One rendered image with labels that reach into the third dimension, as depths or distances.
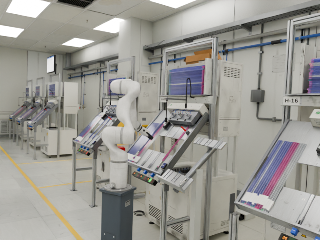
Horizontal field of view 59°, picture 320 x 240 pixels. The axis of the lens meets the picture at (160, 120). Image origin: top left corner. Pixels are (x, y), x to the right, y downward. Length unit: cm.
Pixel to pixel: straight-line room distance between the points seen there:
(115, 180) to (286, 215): 105
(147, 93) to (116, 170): 213
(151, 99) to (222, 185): 167
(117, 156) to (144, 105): 204
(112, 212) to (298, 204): 113
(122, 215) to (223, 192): 123
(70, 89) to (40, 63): 424
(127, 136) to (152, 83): 214
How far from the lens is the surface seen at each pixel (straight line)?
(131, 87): 207
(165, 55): 318
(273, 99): 393
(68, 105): 686
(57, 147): 686
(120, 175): 195
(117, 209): 197
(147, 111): 391
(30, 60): 1092
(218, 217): 295
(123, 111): 198
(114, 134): 191
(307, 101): 205
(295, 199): 171
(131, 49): 583
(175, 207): 278
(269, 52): 405
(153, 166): 249
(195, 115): 255
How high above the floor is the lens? 128
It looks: 3 degrees down
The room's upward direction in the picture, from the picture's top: 2 degrees clockwise
